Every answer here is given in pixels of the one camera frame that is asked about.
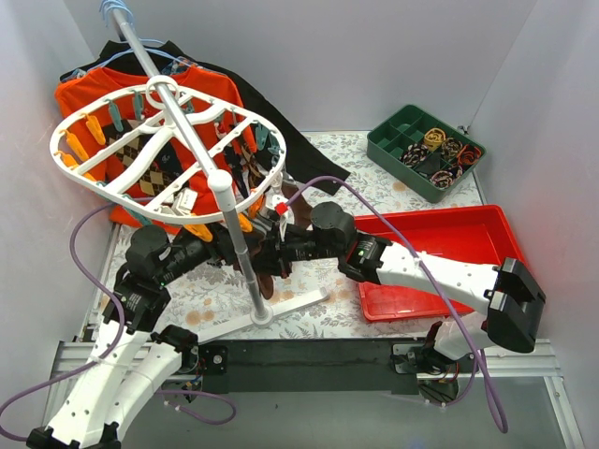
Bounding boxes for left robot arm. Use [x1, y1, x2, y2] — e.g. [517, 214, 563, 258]
[26, 224, 237, 448]

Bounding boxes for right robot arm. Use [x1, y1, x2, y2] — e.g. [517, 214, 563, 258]
[253, 202, 547, 372]

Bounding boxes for dark patterned socks on hanger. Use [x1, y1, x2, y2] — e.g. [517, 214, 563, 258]
[216, 135, 266, 199]

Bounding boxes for white oval clip hanger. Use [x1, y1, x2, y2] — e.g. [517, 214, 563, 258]
[50, 69, 286, 226]

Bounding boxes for floral table mat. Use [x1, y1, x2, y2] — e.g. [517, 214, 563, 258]
[100, 131, 483, 340]

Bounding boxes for white stand base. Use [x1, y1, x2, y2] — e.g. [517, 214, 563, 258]
[197, 287, 329, 344]

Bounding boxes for silver stand pole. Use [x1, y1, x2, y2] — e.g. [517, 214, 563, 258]
[110, 4, 272, 324]

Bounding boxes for black garment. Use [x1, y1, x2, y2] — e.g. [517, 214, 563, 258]
[58, 39, 352, 197]

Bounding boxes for brown argyle sock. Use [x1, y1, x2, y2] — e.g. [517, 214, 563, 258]
[102, 134, 193, 197]

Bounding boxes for orange t-shirt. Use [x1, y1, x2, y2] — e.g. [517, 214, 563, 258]
[54, 67, 243, 215]

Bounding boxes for floral rolled sock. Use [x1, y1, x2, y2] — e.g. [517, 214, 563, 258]
[401, 143, 430, 168]

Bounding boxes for green compartment box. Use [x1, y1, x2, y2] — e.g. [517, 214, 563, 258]
[367, 105, 487, 203]

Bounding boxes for yellow rolled sock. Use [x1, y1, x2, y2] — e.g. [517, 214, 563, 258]
[423, 127, 447, 152]

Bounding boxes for red plastic tray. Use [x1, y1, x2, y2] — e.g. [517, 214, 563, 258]
[358, 205, 528, 322]

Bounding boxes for orange rolled sock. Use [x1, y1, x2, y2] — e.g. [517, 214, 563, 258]
[457, 144, 483, 167]

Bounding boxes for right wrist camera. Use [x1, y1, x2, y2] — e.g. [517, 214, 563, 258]
[269, 195, 291, 240]

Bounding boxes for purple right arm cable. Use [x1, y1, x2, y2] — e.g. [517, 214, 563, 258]
[287, 176, 510, 434]

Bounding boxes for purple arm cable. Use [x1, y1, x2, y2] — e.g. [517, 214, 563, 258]
[0, 200, 238, 443]
[287, 176, 510, 434]

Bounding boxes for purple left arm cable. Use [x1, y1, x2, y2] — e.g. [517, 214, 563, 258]
[0, 200, 238, 443]

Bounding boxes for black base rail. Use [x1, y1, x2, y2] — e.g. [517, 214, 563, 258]
[198, 339, 418, 395]

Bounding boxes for aluminium frame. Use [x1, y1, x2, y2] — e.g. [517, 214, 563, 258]
[26, 227, 573, 448]

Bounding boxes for blue wire hanger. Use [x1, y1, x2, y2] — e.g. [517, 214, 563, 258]
[80, 0, 195, 78]

